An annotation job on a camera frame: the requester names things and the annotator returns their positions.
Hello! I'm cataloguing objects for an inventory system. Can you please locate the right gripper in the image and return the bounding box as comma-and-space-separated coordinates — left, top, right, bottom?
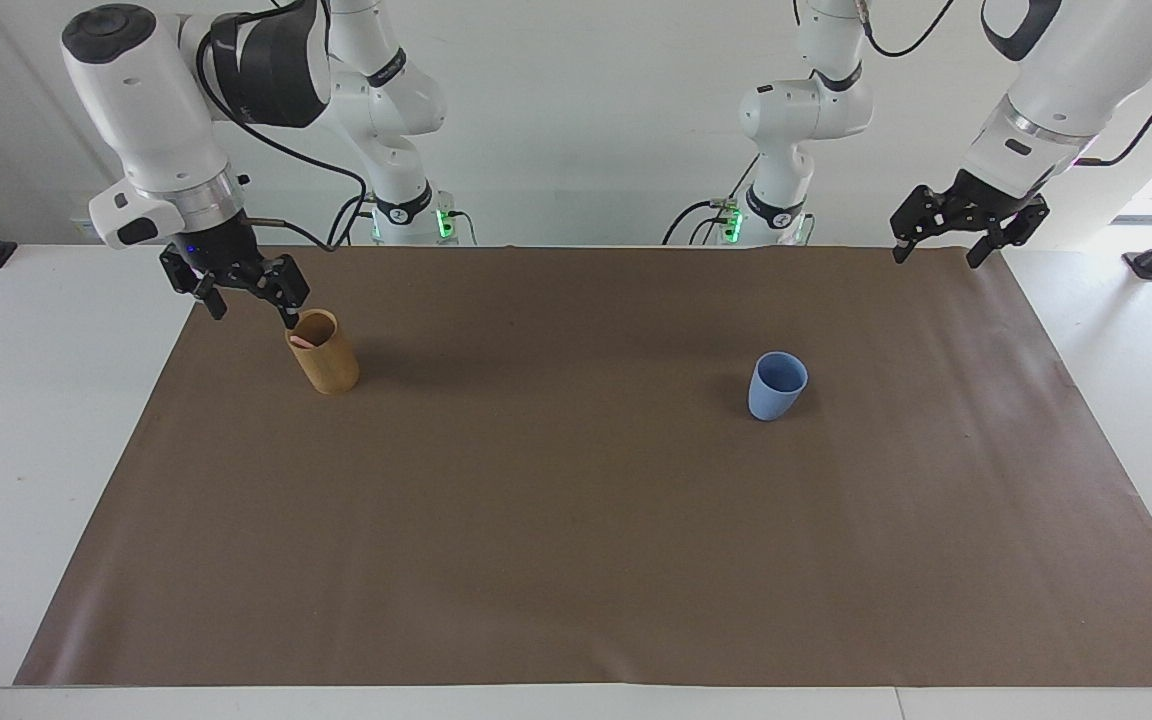
159, 217, 312, 332

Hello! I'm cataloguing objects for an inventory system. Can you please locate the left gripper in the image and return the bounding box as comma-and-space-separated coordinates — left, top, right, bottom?
889, 168, 1051, 270

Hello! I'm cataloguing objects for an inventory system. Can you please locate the bamboo cup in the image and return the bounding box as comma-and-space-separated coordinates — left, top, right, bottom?
284, 308, 361, 396

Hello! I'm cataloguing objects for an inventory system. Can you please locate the blue cup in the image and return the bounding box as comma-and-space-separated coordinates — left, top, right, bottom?
746, 351, 810, 423

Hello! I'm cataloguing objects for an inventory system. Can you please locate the black cable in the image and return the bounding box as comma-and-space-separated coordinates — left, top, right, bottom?
1075, 35, 1152, 168
662, 154, 763, 247
240, 215, 337, 251
860, 0, 959, 59
195, 0, 373, 250

